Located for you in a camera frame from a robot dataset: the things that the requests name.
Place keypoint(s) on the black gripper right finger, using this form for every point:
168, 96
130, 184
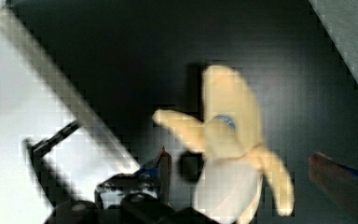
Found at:
337, 181

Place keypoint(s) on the peeled toy banana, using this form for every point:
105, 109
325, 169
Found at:
231, 141

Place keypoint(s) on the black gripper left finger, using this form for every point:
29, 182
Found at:
138, 198

